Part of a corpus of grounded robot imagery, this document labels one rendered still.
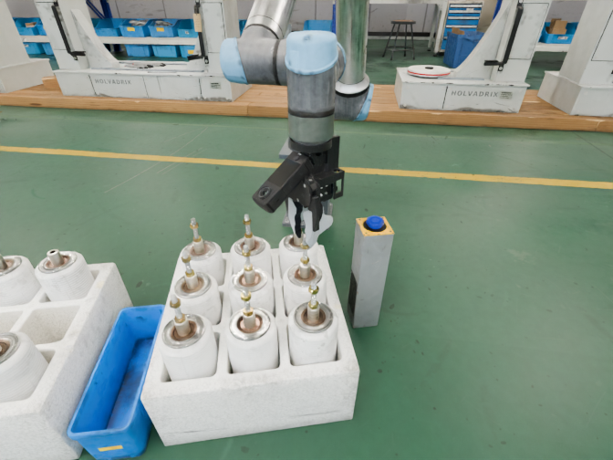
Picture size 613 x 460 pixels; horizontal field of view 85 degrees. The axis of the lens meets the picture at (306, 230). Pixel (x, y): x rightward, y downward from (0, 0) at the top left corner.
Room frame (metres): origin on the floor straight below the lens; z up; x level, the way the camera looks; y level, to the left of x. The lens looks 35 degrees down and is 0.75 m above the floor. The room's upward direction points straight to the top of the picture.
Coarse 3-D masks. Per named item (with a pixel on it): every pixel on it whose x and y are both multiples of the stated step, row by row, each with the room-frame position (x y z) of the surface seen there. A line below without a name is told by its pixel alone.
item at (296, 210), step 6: (288, 198) 0.57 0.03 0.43; (288, 204) 0.57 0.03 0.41; (294, 204) 0.55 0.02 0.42; (300, 204) 0.56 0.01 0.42; (288, 210) 0.57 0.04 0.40; (294, 210) 0.55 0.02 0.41; (300, 210) 0.55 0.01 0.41; (306, 210) 0.58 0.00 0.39; (288, 216) 0.57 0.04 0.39; (294, 216) 0.55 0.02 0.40; (300, 216) 0.56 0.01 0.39; (294, 222) 0.55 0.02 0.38; (300, 222) 0.56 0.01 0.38; (294, 228) 0.55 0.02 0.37; (300, 228) 0.56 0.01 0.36; (300, 234) 0.56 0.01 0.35
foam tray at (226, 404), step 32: (224, 256) 0.69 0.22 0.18; (320, 256) 0.69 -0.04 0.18; (224, 288) 0.57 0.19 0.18; (224, 320) 0.48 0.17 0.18; (160, 352) 0.40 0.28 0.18; (224, 352) 0.40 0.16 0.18; (288, 352) 0.40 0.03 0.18; (352, 352) 0.40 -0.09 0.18; (160, 384) 0.34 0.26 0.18; (192, 384) 0.34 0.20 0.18; (224, 384) 0.34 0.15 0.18; (256, 384) 0.34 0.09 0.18; (288, 384) 0.34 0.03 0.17; (320, 384) 0.35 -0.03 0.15; (352, 384) 0.36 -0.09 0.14; (160, 416) 0.31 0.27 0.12; (192, 416) 0.32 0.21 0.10; (224, 416) 0.33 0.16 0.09; (256, 416) 0.34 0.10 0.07; (288, 416) 0.34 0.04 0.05; (320, 416) 0.35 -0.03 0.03; (352, 416) 0.36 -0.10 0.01
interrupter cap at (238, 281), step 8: (240, 272) 0.55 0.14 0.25; (256, 272) 0.55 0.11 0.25; (264, 272) 0.55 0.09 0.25; (232, 280) 0.52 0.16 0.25; (240, 280) 0.52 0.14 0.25; (256, 280) 0.53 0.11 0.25; (264, 280) 0.52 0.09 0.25; (240, 288) 0.50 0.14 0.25; (248, 288) 0.50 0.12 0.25; (256, 288) 0.50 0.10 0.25
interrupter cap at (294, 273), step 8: (296, 264) 0.58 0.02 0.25; (312, 264) 0.58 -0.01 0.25; (288, 272) 0.55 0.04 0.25; (296, 272) 0.55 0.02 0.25; (312, 272) 0.55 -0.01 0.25; (320, 272) 0.55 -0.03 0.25; (296, 280) 0.52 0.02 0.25; (304, 280) 0.52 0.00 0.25; (312, 280) 0.52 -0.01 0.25; (320, 280) 0.53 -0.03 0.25
